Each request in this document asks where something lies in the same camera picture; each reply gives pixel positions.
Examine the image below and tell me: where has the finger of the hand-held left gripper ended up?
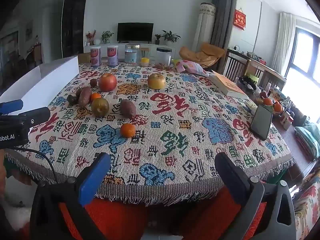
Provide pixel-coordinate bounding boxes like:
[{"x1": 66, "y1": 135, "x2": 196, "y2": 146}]
[
  {"x1": 0, "y1": 99, "x2": 24, "y2": 116},
  {"x1": 17, "y1": 107, "x2": 51, "y2": 130}
]

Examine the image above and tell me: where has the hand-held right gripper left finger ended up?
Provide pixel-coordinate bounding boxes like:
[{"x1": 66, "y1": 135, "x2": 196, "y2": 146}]
[{"x1": 30, "y1": 152, "x2": 112, "y2": 240}]

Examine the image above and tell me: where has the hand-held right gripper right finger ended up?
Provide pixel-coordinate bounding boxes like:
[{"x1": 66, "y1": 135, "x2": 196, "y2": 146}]
[{"x1": 214, "y1": 152, "x2": 297, "y2": 240}]

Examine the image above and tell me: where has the purple sweet potato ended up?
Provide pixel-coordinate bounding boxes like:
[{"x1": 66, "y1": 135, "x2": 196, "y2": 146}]
[
  {"x1": 120, "y1": 99, "x2": 137, "y2": 120},
  {"x1": 78, "y1": 87, "x2": 93, "y2": 107}
]

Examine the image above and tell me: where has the black smartphone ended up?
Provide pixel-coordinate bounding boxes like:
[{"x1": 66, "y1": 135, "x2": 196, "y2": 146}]
[{"x1": 250, "y1": 104, "x2": 273, "y2": 141}]

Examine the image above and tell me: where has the green brown apple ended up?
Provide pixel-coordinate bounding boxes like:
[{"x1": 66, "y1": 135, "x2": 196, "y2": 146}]
[{"x1": 91, "y1": 98, "x2": 110, "y2": 117}]

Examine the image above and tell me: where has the printed woven blanket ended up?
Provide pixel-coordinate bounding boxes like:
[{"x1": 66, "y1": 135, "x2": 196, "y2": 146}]
[{"x1": 5, "y1": 61, "x2": 295, "y2": 207}]

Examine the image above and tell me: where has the pink label can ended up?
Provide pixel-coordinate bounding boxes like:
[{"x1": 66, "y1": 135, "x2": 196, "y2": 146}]
[
  {"x1": 90, "y1": 46, "x2": 102, "y2": 67},
  {"x1": 107, "y1": 45, "x2": 119, "y2": 67}
]

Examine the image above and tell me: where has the yellow book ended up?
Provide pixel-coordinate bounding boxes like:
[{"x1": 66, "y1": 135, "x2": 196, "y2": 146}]
[{"x1": 209, "y1": 71, "x2": 249, "y2": 99}]

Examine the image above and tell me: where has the floral cushion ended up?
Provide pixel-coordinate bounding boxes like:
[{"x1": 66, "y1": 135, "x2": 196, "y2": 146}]
[{"x1": 292, "y1": 172, "x2": 320, "y2": 240}]

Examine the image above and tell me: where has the teal folded cloth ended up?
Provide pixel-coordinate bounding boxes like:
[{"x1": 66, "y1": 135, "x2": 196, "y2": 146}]
[{"x1": 294, "y1": 123, "x2": 320, "y2": 159}]

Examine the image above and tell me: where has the red flower vase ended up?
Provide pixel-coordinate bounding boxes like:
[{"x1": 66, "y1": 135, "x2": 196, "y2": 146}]
[{"x1": 85, "y1": 30, "x2": 97, "y2": 46}]

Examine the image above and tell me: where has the wooden bench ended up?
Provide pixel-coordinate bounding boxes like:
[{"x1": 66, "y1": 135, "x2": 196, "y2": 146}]
[{"x1": 222, "y1": 49, "x2": 287, "y2": 90}]

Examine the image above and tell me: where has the green potted plant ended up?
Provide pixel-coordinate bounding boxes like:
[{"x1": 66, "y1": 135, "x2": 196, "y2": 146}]
[{"x1": 101, "y1": 31, "x2": 114, "y2": 44}]

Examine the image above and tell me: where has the pink green snack bag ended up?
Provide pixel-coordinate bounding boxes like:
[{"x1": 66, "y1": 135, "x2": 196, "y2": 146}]
[{"x1": 171, "y1": 59, "x2": 210, "y2": 77}]

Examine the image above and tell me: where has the yellow pear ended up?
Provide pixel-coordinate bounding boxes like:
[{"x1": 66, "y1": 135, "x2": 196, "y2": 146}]
[{"x1": 147, "y1": 73, "x2": 166, "y2": 90}]

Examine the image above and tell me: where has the white television stand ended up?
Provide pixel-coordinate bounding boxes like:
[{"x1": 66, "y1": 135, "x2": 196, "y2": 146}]
[{"x1": 84, "y1": 42, "x2": 179, "y2": 62}]

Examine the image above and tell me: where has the orange lounge chair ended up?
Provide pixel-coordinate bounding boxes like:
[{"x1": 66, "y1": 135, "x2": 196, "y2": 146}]
[{"x1": 179, "y1": 42, "x2": 227, "y2": 68}]

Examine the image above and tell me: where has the clear jar with black lid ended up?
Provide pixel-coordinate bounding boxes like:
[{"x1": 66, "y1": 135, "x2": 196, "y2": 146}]
[{"x1": 156, "y1": 47, "x2": 172, "y2": 66}]

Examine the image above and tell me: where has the black television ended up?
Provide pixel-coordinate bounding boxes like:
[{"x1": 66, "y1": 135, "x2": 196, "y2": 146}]
[{"x1": 117, "y1": 22, "x2": 154, "y2": 43}]

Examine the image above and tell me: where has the white curtain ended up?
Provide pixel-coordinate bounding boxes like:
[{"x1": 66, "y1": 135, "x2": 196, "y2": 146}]
[{"x1": 271, "y1": 12, "x2": 297, "y2": 75}]

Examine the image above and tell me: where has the large leafy potted plant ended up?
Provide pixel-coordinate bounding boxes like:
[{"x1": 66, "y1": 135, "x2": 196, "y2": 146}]
[{"x1": 161, "y1": 30, "x2": 181, "y2": 46}]

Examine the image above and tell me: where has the covered standing air conditioner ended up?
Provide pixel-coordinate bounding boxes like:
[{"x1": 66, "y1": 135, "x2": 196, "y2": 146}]
[{"x1": 192, "y1": 2, "x2": 217, "y2": 52}]

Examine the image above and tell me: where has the grey curtain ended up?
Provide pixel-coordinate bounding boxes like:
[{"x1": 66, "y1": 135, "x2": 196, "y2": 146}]
[{"x1": 210, "y1": 0, "x2": 233, "y2": 49}]

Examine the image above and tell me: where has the black cable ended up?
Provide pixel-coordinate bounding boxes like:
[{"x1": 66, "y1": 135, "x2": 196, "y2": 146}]
[{"x1": 0, "y1": 147, "x2": 58, "y2": 182}]

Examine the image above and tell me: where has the red wall hanging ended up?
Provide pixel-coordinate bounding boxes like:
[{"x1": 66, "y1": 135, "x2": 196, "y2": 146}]
[{"x1": 234, "y1": 8, "x2": 247, "y2": 31}]

